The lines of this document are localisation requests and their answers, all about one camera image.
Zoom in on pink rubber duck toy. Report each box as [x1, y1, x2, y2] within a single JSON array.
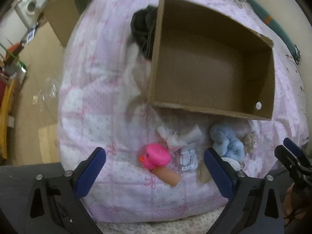
[[139, 143, 171, 170]]

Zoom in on black clothing bundle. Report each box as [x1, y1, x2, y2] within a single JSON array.
[[130, 5, 158, 60]]

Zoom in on beige frilly scrunchie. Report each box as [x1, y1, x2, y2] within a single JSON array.
[[243, 131, 257, 154]]

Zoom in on person's right hand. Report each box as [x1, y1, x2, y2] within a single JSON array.
[[282, 182, 309, 228]]

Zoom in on translucent beige soft toy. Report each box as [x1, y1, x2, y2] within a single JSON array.
[[199, 161, 211, 183]]

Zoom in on flat cardboard piece on floor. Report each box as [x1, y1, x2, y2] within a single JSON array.
[[38, 124, 60, 164]]

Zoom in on pink patterned quilt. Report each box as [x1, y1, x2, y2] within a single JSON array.
[[58, 0, 309, 222]]

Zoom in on peach soft silicone toy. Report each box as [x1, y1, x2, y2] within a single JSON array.
[[152, 166, 181, 187]]

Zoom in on blue fish plush toy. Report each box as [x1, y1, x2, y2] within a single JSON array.
[[209, 124, 245, 171]]

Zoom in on open cardboard box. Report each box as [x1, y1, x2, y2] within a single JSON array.
[[148, 0, 275, 121]]

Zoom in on clear labelled plastic bag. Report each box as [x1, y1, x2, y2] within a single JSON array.
[[179, 143, 198, 171]]

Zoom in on yellow wooden furniture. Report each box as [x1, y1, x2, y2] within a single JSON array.
[[0, 79, 16, 160]]

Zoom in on brown cardboard box on floor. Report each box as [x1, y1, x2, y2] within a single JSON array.
[[43, 0, 80, 48]]

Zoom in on teal pillow orange stripe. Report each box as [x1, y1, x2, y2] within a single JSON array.
[[246, 0, 301, 65]]

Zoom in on white washing machine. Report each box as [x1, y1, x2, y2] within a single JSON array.
[[14, 0, 38, 30]]

